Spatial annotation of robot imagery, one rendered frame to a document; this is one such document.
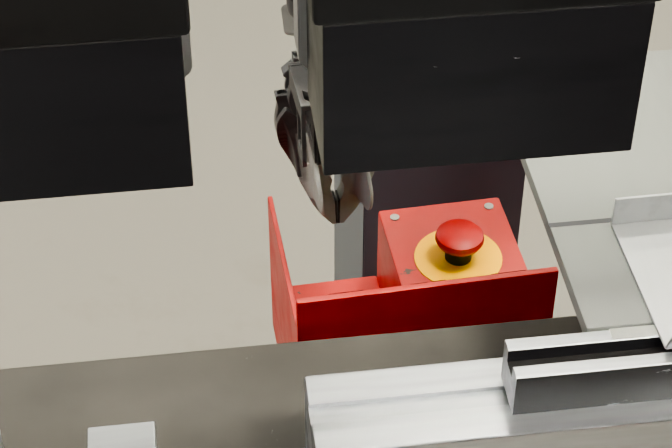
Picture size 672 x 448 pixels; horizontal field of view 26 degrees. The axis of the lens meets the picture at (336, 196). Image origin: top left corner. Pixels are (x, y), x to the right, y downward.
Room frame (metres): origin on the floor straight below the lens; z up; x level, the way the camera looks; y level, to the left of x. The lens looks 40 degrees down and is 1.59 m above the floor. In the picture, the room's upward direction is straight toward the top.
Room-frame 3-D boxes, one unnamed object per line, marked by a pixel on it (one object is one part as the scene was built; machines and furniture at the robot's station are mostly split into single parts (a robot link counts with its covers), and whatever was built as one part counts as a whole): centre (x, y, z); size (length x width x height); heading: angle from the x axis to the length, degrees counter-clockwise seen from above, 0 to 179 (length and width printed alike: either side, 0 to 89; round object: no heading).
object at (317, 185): (0.85, 0.01, 0.87); 0.06 x 0.03 x 0.09; 10
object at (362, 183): (0.86, -0.02, 0.87); 0.06 x 0.03 x 0.09; 10
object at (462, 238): (0.88, -0.10, 0.79); 0.04 x 0.04 x 0.04
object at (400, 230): (0.86, -0.06, 0.75); 0.20 x 0.16 x 0.18; 100
